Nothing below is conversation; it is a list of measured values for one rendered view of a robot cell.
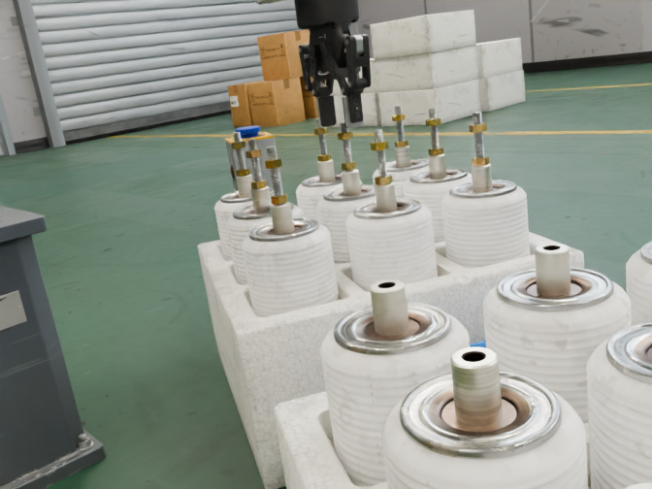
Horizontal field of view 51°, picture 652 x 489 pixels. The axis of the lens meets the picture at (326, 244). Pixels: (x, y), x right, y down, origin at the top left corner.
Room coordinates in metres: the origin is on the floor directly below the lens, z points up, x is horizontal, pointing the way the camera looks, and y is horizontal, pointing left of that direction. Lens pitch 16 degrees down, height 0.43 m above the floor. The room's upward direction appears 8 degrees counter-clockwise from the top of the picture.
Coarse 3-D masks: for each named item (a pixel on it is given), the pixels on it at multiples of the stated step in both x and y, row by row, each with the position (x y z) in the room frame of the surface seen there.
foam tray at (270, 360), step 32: (576, 256) 0.70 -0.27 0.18; (224, 288) 0.75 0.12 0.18; (352, 288) 0.69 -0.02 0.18; (416, 288) 0.66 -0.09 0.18; (448, 288) 0.66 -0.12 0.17; (480, 288) 0.67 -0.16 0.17; (224, 320) 0.72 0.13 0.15; (256, 320) 0.64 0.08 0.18; (288, 320) 0.63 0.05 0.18; (320, 320) 0.63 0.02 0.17; (480, 320) 0.67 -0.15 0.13; (224, 352) 0.83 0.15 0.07; (256, 352) 0.61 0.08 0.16; (288, 352) 0.62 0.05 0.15; (256, 384) 0.61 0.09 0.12; (288, 384) 0.62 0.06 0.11; (320, 384) 0.63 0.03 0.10; (256, 416) 0.61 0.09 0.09; (256, 448) 0.62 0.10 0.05
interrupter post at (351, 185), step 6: (342, 174) 0.84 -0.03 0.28; (348, 174) 0.83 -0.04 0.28; (354, 174) 0.83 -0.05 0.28; (342, 180) 0.84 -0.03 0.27; (348, 180) 0.83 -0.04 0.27; (354, 180) 0.83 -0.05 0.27; (348, 186) 0.83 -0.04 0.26; (354, 186) 0.83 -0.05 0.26; (360, 186) 0.84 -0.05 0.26; (348, 192) 0.83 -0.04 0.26; (354, 192) 0.83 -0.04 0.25; (360, 192) 0.84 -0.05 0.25
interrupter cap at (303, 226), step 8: (264, 224) 0.73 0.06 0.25; (272, 224) 0.73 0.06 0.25; (296, 224) 0.72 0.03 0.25; (304, 224) 0.71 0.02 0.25; (312, 224) 0.70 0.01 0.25; (256, 232) 0.71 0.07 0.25; (264, 232) 0.70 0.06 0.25; (272, 232) 0.71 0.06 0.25; (296, 232) 0.68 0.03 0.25; (304, 232) 0.67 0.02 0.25; (312, 232) 0.68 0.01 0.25; (256, 240) 0.68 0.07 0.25; (264, 240) 0.67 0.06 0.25; (272, 240) 0.67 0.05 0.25; (280, 240) 0.67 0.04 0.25
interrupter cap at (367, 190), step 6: (366, 186) 0.87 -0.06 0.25; (372, 186) 0.86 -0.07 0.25; (330, 192) 0.86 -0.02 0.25; (336, 192) 0.86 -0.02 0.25; (342, 192) 0.86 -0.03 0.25; (366, 192) 0.84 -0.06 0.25; (372, 192) 0.83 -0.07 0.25; (324, 198) 0.83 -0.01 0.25; (330, 198) 0.82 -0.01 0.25; (336, 198) 0.82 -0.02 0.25; (342, 198) 0.81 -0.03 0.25; (348, 198) 0.81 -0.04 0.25; (354, 198) 0.81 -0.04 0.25; (360, 198) 0.81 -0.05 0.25
